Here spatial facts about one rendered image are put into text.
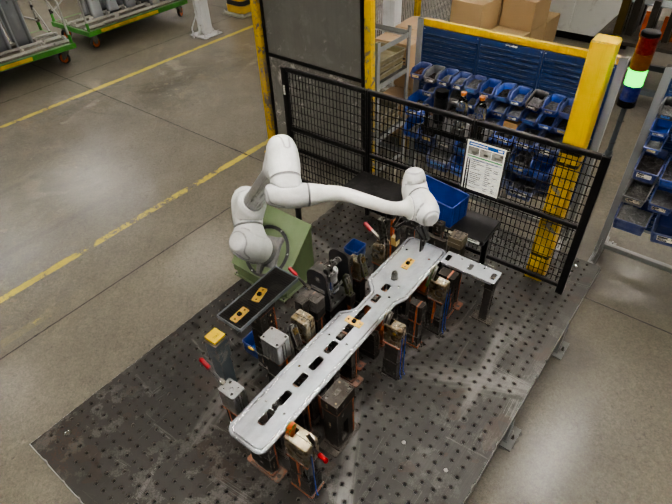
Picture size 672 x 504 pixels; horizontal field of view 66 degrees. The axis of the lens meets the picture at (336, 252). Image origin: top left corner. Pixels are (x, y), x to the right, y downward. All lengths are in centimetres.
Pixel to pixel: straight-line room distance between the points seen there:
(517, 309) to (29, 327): 328
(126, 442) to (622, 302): 330
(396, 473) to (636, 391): 189
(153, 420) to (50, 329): 182
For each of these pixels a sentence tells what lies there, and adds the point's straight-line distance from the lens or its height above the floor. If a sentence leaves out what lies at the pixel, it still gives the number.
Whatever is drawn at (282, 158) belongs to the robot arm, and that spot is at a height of 165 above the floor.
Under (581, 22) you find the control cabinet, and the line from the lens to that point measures 868.
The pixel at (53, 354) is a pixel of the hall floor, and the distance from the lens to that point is 405.
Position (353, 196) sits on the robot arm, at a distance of 219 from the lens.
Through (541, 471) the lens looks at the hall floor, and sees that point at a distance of 323.
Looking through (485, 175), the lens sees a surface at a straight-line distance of 282.
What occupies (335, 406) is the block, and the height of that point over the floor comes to 103.
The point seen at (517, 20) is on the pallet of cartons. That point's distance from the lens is 658.
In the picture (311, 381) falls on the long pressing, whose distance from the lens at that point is 216.
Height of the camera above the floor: 277
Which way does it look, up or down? 41 degrees down
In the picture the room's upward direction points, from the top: 3 degrees counter-clockwise
